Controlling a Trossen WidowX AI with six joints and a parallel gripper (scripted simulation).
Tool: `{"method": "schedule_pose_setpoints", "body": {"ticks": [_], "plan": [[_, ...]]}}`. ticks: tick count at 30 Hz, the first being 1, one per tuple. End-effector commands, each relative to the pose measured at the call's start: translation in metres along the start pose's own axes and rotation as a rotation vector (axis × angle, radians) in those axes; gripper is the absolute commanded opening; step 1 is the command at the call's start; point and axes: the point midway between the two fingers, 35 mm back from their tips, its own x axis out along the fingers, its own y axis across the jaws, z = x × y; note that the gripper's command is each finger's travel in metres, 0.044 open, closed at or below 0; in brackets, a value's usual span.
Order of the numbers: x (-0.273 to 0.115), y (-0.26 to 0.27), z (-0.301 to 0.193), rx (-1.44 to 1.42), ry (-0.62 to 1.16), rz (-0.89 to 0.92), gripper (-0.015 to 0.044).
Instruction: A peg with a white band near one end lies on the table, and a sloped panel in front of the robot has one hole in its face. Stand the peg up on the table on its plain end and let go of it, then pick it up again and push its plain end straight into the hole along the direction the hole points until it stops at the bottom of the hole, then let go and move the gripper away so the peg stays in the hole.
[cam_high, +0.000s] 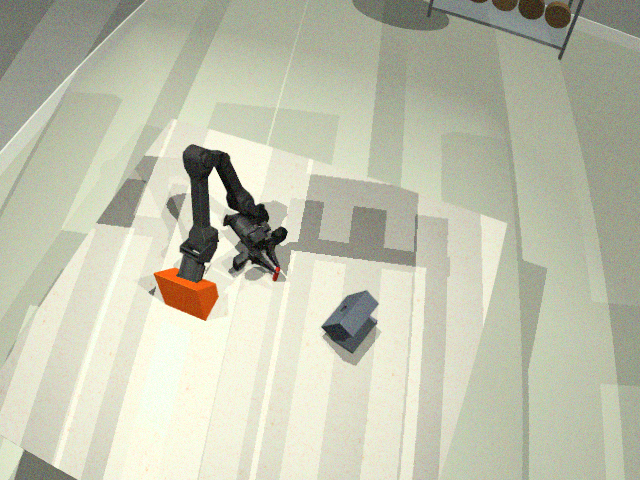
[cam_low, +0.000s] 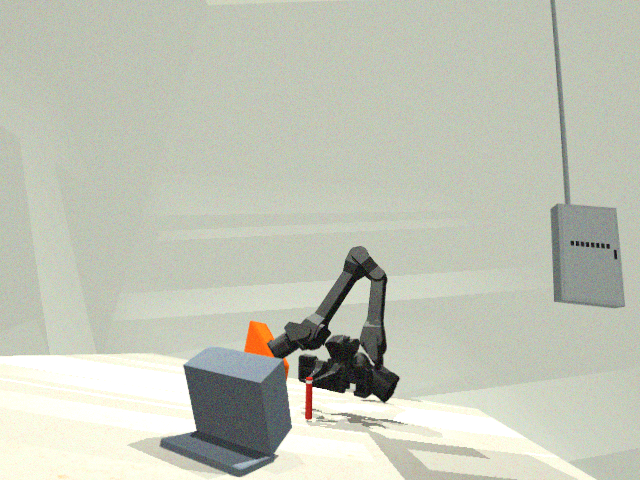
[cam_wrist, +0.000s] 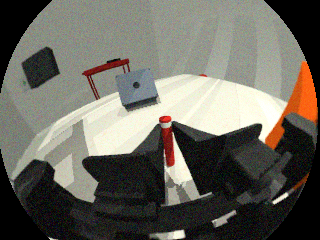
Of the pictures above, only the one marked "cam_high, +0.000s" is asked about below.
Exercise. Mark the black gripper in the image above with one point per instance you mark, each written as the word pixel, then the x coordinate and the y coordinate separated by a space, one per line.
pixel 254 254

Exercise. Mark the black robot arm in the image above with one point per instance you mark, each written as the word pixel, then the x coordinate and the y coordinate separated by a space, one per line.
pixel 203 237

